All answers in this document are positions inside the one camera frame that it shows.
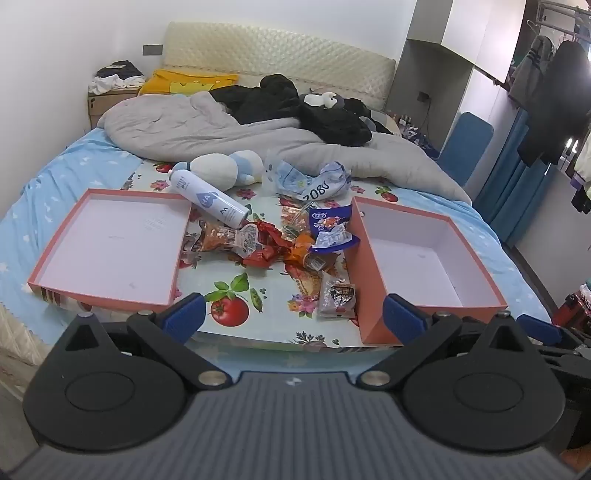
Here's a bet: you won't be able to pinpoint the blue chair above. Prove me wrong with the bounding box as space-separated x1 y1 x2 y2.
436 112 495 188

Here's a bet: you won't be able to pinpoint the metal clothes rack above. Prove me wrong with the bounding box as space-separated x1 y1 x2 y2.
526 0 591 38

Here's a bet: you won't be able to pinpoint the red bag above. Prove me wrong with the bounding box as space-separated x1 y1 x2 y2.
551 293 591 328

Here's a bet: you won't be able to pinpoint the pile of clothes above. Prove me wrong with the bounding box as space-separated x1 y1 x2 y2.
90 60 147 95

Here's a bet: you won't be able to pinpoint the clear brown snack packet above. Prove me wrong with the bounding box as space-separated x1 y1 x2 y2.
194 222 259 259

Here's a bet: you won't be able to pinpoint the brown small snack packet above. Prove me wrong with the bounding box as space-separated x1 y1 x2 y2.
318 271 357 320

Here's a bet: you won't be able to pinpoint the dark red snack packet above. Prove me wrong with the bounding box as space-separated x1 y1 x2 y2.
254 220 296 247

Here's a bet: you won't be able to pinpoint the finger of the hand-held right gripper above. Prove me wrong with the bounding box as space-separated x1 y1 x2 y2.
516 314 591 370

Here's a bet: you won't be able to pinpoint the pink box lid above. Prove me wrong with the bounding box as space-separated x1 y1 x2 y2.
27 188 192 308

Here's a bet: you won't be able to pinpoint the black hanging jacket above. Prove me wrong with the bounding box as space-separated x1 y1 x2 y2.
517 39 589 167

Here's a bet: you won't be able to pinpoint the grey duvet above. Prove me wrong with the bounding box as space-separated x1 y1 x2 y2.
102 91 472 204

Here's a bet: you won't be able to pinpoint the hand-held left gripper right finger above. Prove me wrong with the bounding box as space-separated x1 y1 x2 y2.
358 292 539 388

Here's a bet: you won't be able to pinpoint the white spray bottle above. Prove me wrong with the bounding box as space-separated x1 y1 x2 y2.
168 168 252 229

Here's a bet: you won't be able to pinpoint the white blue plush toy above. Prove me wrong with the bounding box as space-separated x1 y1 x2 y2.
173 150 264 188

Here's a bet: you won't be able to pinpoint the yellow pillow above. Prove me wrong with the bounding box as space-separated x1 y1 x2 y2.
139 69 240 97

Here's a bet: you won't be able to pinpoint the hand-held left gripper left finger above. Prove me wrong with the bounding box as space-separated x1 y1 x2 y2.
53 292 232 388

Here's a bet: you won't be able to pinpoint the white cabinet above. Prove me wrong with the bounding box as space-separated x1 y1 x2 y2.
383 0 527 153

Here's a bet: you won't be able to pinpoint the blue snack packet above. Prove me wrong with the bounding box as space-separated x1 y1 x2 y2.
307 205 361 252

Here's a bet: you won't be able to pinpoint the cream padded headboard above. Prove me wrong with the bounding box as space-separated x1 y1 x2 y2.
161 21 397 112

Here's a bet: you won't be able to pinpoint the blue curtain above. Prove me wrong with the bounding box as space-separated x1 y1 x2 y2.
473 108 561 245

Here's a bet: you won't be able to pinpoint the wooden nightstand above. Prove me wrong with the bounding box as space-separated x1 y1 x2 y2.
88 88 141 130

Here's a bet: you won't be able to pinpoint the pink cardboard box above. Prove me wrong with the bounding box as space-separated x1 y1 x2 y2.
344 196 509 346

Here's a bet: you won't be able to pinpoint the grey hanging jacket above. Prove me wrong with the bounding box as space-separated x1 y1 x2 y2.
508 34 555 112

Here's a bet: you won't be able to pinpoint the crumpled blue white plastic bag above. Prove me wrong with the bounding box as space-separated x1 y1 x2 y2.
263 159 354 204

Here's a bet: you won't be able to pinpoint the red white snack packet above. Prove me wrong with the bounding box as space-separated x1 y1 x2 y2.
242 244 284 269

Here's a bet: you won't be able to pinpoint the black clothes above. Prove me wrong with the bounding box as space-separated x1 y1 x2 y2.
210 74 393 147

